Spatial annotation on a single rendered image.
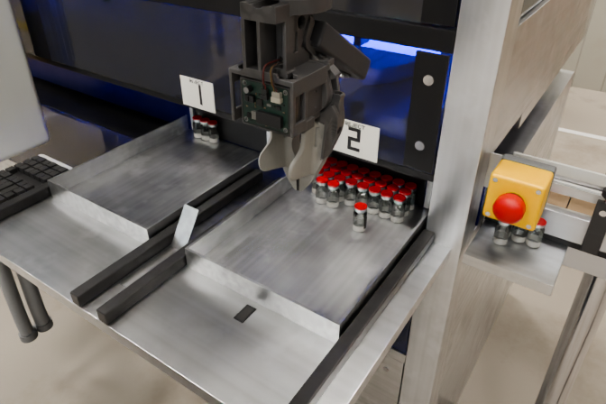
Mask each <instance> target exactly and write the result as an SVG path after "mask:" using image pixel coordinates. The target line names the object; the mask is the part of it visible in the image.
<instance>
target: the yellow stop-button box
mask: <svg viewBox="0 0 606 404"><path fill-rule="evenodd" d="M555 174H556V166H552V165H549V164H545V163H542V162H538V161H532V160H529V159H525V158H521V157H518V156H514V155H510V154H507V153H505V154H504V156H503V157H502V158H501V161H500V162H499V164H498V165H497V167H496V168H495V170H494V171H493V172H492V174H491V178H490V182H489V187H488V190H487V195H486V198H485V203H484V207H483V211H482V214H483V215H484V216H487V217H489V218H492V219H496V220H498V219H497V218H496V217H495V215H494V214H493V212H492V206H493V204H494V202H495V200H496V199H497V197H498V196H500V195H502V194H506V193H510V194H514V195H517V196H519V197H520V198H521V199H522V200H523V201H524V203H525V205H526V212H525V214H524V216H523V217H522V219H521V220H520V221H519V222H517V223H516V224H510V225H515V226H517V227H520V228H523V229H526V230H529V231H534V230H535V229H536V226H537V223H538V221H539V219H540V217H541V215H542V213H543V212H544V209H545V207H546V202H547V199H548V196H549V193H550V189H551V187H552V183H553V180H554V177H555Z"/></svg>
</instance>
